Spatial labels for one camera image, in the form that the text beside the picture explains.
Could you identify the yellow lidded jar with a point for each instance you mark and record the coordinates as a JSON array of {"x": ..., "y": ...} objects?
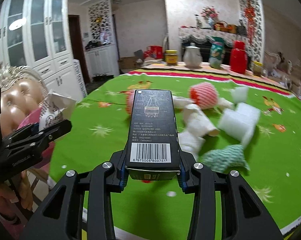
[{"x": 171, "y": 57}]

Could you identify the lace covered sideboard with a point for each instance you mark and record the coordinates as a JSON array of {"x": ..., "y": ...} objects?
[{"x": 203, "y": 39}]

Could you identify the red white foam fruit net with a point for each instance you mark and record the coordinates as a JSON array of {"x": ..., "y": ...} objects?
[{"x": 204, "y": 95}]

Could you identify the green cartoon tablecloth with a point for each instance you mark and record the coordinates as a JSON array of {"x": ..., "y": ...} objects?
[{"x": 160, "y": 210}]

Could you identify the white paper cup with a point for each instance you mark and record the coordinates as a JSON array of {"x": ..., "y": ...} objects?
[{"x": 197, "y": 122}]

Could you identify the low white shoe cabinet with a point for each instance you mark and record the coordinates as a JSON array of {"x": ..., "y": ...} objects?
[{"x": 103, "y": 61}]

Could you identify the red chinese knot decoration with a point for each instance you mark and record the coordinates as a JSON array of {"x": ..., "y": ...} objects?
[{"x": 249, "y": 12}]

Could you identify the white glass-door cabinet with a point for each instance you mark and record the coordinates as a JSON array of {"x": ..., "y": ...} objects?
[{"x": 35, "y": 33}]

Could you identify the green patterned snack bag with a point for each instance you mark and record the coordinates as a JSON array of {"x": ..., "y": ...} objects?
[{"x": 217, "y": 52}]

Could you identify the black product box with barcode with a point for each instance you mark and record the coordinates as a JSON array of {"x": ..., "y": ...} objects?
[{"x": 152, "y": 147}]

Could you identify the red gift bag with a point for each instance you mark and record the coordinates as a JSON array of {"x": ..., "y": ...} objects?
[{"x": 155, "y": 52}]

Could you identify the printed paper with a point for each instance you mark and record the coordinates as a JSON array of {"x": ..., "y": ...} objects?
[{"x": 56, "y": 107}]

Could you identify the red thermos jug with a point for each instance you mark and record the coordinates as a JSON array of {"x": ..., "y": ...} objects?
[{"x": 238, "y": 58}]

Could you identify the large white foam block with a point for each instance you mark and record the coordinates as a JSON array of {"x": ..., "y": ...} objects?
[{"x": 240, "y": 123}]

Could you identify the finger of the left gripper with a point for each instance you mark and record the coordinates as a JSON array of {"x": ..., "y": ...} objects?
[
  {"x": 50, "y": 133},
  {"x": 24, "y": 132}
]

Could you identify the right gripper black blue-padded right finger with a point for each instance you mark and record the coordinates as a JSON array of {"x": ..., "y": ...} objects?
[{"x": 243, "y": 215}]

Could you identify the pink foam fruit net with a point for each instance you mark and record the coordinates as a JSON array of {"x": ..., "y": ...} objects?
[{"x": 130, "y": 101}]

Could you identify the person's left hand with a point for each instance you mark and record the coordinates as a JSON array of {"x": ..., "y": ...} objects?
[{"x": 7, "y": 194}]

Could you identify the amber glass jar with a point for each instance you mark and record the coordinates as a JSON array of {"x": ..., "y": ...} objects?
[{"x": 257, "y": 68}]

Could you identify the small white foam piece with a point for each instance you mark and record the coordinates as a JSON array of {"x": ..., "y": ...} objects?
[{"x": 239, "y": 94}]

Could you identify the woven orange basket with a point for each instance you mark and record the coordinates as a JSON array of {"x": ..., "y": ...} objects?
[{"x": 225, "y": 27}]

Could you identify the white ceramic teapot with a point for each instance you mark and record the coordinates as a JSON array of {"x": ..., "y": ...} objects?
[{"x": 192, "y": 56}]

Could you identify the pink flower bouquet vase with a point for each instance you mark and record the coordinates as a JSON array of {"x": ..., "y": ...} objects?
[{"x": 210, "y": 15}]

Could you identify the green white foam net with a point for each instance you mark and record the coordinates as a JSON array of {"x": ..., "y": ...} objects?
[{"x": 220, "y": 160}]

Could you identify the ornate beige leather chair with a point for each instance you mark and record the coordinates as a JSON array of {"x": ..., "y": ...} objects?
[{"x": 22, "y": 91}]

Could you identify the pink bag lined trash bin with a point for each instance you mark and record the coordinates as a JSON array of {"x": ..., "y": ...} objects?
[{"x": 32, "y": 118}]

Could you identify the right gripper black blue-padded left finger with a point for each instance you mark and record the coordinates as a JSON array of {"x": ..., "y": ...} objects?
[{"x": 60, "y": 215}]

